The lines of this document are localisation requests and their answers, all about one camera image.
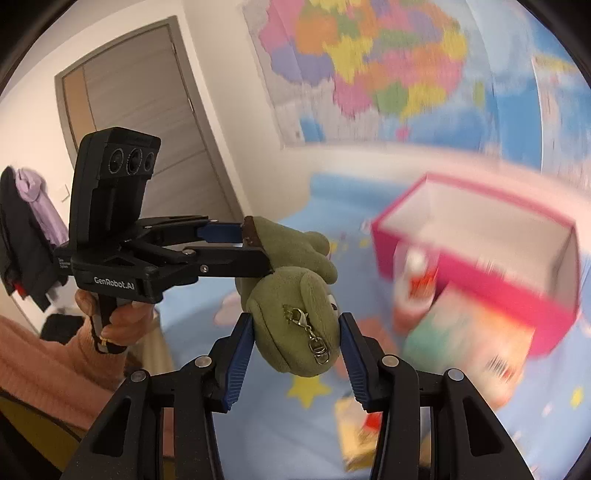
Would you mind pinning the black jacket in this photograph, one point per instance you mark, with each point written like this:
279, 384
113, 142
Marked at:
23, 258

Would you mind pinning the olive yellow cloth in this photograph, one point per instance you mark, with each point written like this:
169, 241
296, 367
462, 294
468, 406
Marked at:
32, 438

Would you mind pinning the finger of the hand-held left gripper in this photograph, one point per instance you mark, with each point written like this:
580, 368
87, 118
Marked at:
217, 231
231, 263

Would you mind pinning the grey wooden door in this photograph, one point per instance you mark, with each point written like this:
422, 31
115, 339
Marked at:
152, 106

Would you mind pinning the pink cardboard box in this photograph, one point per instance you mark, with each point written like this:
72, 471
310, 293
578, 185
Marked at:
489, 281

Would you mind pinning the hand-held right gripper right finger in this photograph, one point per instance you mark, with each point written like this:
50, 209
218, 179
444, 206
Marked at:
355, 364

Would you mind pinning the person's left forearm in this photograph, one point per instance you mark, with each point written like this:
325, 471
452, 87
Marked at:
41, 364

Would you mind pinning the white spray bottle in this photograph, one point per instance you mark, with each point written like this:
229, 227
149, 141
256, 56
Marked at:
415, 286

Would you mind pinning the person's left hand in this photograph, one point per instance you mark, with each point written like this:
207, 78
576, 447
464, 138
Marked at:
124, 318

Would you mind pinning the pastel tissue pack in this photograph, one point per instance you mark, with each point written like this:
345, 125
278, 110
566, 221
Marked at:
461, 341

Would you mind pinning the colourful wall map poster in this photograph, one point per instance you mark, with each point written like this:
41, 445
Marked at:
563, 115
369, 60

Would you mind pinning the small yellow tissue packet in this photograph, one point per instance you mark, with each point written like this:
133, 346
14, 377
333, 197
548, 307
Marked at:
355, 429

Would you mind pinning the blue printed blanket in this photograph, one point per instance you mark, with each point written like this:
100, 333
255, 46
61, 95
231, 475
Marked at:
286, 415

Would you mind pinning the purple garment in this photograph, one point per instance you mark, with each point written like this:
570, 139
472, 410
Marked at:
39, 203

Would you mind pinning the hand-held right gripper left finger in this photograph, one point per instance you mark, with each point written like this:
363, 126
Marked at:
238, 364

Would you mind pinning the white wall switch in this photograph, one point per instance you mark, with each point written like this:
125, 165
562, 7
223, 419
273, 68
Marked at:
67, 193

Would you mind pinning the green plush toy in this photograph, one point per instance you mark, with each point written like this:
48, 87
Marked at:
281, 300

